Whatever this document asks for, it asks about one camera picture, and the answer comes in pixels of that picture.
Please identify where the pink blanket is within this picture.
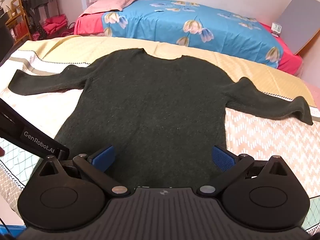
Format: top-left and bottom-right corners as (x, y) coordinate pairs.
(82, 0), (138, 15)

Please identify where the blue floral quilt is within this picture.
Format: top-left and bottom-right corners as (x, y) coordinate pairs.
(101, 0), (284, 68)

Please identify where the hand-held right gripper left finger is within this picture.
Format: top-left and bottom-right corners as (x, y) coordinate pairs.
(37, 144), (132, 197)

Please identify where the small white clock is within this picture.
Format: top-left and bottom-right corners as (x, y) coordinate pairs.
(271, 22), (282, 37)

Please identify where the red clothes pile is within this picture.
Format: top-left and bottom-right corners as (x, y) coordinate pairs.
(41, 14), (69, 38)

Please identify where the grey board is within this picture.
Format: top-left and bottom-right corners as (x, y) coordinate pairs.
(276, 0), (320, 55)

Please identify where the yellow patterned bedsheet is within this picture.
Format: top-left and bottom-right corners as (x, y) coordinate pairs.
(0, 35), (320, 233)

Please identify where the black panel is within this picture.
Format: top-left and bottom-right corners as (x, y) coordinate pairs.
(0, 11), (14, 64)

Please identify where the dark green sweater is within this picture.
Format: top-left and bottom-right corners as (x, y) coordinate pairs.
(8, 48), (313, 188)

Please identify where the wooden shelf rack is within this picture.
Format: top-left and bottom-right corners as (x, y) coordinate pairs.
(5, 0), (32, 40)

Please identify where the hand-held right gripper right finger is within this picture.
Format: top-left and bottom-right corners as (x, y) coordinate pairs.
(197, 144), (288, 197)

